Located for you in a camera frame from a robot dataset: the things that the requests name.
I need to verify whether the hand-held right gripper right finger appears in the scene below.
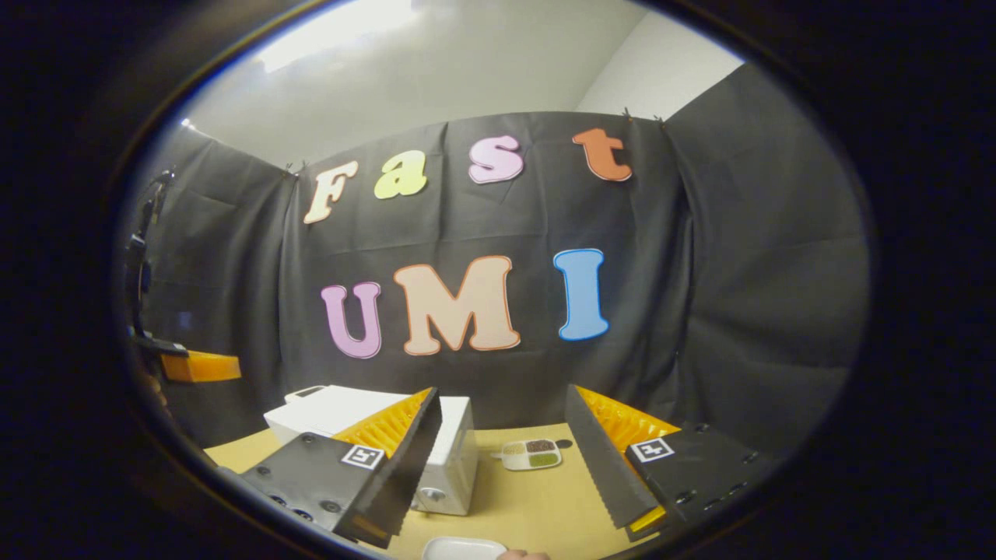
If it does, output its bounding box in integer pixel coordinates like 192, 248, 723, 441
566, 383, 779, 543

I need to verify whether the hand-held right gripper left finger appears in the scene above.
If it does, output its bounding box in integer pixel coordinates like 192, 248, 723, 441
241, 387, 443, 549

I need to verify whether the white microwave oven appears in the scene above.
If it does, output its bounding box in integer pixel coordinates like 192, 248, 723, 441
264, 385, 478, 516

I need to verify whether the white divided condiment dish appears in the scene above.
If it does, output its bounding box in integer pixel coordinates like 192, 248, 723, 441
500, 439, 563, 472

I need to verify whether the white square plate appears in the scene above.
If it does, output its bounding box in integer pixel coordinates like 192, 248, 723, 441
422, 537, 508, 560

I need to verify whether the black backdrop cloth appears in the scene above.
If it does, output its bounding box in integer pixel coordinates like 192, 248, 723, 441
128, 62, 872, 460

